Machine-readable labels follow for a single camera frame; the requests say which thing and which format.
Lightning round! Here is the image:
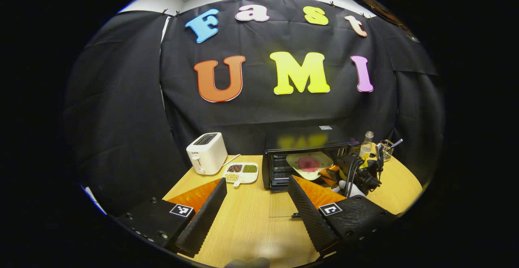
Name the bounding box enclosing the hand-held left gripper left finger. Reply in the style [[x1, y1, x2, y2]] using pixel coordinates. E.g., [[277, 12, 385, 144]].
[[115, 178, 227, 256]]

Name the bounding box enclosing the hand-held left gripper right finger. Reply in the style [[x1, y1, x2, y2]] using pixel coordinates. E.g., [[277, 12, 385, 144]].
[[287, 175, 400, 256]]

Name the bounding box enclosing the cream plate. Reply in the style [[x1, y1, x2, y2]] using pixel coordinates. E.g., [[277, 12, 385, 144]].
[[286, 151, 334, 180]]

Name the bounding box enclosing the round pink food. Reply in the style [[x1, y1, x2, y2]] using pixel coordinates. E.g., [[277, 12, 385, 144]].
[[297, 156, 321, 173]]

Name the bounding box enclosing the black electric oven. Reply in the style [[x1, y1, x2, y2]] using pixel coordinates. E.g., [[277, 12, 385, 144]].
[[262, 125, 353, 219]]

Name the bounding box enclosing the clear glass bottle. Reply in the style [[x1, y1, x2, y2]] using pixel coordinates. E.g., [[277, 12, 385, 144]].
[[359, 131, 375, 159]]

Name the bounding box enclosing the white divided dish of grains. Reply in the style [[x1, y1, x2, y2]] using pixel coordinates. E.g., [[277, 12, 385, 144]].
[[222, 162, 259, 187]]

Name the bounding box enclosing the white toaster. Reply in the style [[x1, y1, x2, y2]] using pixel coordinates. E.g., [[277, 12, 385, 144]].
[[186, 132, 228, 176]]

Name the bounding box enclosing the black backdrop cloth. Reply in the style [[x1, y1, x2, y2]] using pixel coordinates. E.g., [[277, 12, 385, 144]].
[[61, 0, 446, 216]]

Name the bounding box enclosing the metal wire holder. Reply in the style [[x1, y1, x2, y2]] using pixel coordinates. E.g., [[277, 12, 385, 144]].
[[379, 139, 396, 162]]

